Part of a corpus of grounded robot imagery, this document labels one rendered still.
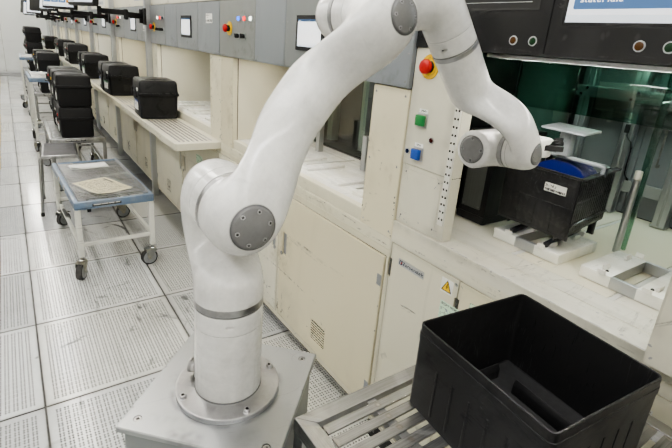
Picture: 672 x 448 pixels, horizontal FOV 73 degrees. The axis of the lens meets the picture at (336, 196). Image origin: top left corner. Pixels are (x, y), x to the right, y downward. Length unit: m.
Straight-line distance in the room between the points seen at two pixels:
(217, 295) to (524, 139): 0.66
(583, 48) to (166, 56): 3.32
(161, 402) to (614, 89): 1.43
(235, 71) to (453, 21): 1.77
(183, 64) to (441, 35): 3.26
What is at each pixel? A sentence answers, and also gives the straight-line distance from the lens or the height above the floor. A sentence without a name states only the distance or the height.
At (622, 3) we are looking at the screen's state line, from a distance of 1.08.
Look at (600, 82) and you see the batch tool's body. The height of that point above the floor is 1.34.
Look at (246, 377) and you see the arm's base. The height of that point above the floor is 0.82.
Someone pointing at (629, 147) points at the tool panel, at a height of 1.12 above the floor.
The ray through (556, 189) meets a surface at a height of 1.07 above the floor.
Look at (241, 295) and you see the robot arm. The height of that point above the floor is 0.99.
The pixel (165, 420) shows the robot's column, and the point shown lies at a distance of 0.91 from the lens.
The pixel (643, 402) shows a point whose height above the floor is 0.90.
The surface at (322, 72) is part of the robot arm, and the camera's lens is 0.74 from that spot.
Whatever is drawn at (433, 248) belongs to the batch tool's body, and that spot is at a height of 0.85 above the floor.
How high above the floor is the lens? 1.39
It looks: 18 degrees down
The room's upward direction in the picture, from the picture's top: 5 degrees clockwise
